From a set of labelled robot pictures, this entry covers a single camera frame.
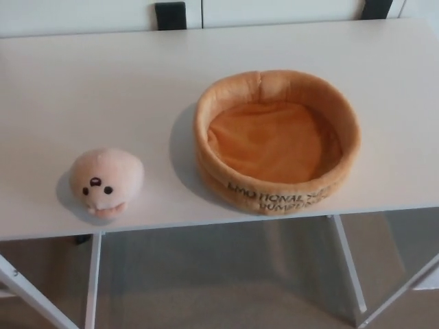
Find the pink plush dumpling toy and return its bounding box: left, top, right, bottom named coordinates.
left=67, top=146, right=145, bottom=221

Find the orange round plush plate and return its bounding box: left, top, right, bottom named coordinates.
left=193, top=69, right=364, bottom=217

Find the black rectangular panel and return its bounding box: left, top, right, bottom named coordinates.
left=154, top=2, right=187, bottom=32
left=362, top=0, right=389, bottom=20

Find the white upright table leg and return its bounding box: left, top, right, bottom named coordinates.
left=84, top=232, right=104, bottom=329
left=327, top=215, right=368, bottom=324

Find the white cabinet row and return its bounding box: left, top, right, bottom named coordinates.
left=0, top=0, right=439, bottom=40

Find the white slanted table leg brace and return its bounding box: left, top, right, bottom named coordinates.
left=359, top=252, right=439, bottom=329
left=0, top=254, right=71, bottom=329

